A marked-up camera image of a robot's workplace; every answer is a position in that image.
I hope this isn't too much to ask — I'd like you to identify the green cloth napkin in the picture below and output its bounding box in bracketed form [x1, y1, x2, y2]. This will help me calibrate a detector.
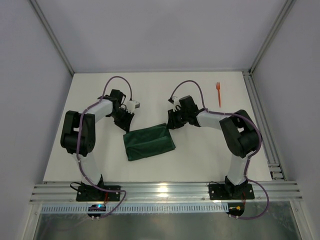
[123, 123, 176, 162]

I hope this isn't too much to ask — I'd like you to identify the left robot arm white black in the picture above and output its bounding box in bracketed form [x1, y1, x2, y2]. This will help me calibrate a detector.
[60, 89, 140, 199]

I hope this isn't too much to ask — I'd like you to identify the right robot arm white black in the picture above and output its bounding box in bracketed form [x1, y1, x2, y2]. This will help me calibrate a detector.
[167, 95, 262, 200]

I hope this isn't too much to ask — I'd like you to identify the orange plastic fork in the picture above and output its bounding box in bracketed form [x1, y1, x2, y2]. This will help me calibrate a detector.
[216, 82, 221, 108]

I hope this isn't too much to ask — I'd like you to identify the left black controller board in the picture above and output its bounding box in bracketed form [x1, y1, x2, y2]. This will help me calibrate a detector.
[87, 203, 106, 219]

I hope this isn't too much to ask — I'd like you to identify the black controller board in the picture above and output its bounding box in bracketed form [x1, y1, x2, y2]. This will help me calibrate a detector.
[226, 203, 245, 218]
[87, 203, 106, 219]

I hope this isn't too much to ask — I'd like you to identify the right black controller board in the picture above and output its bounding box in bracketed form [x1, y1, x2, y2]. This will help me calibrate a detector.
[226, 203, 245, 218]

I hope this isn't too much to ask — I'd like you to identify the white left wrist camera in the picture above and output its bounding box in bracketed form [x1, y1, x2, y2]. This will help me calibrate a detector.
[125, 100, 140, 113]

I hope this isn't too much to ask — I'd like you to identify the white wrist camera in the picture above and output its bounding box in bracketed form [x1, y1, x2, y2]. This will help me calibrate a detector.
[125, 100, 140, 113]
[168, 96, 181, 112]

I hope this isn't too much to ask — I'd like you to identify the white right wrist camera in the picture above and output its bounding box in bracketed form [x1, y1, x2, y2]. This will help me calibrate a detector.
[168, 96, 181, 112]

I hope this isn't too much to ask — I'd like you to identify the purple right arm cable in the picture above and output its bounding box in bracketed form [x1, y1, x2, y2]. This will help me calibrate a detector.
[168, 80, 270, 220]

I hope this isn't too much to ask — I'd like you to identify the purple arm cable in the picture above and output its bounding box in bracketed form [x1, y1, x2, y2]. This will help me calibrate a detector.
[168, 80, 270, 220]
[76, 76, 133, 222]

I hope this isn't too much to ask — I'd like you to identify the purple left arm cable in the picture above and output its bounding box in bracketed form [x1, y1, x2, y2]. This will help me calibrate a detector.
[76, 76, 133, 222]

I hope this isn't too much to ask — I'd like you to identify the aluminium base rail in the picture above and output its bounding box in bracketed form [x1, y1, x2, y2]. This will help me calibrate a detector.
[29, 180, 303, 203]

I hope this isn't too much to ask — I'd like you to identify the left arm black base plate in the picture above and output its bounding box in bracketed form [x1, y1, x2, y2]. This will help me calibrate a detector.
[76, 184, 121, 202]

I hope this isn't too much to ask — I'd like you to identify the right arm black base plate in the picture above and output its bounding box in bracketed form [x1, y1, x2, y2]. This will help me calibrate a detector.
[208, 181, 255, 200]

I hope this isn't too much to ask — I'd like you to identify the slotted grey cable duct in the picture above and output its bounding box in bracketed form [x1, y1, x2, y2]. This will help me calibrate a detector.
[40, 202, 228, 214]

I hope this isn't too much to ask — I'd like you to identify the aluminium frame rail right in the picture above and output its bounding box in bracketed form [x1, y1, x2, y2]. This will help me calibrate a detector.
[242, 70, 287, 181]

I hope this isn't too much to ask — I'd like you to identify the aluminium frame post left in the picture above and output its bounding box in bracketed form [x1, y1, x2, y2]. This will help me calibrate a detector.
[27, 0, 75, 77]

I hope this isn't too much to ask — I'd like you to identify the aluminium frame post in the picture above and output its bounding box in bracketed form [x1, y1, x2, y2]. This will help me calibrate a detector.
[248, 0, 296, 75]
[27, 0, 75, 77]

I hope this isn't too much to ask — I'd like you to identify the aluminium frame post right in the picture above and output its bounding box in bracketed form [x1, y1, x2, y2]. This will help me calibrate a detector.
[248, 0, 296, 75]

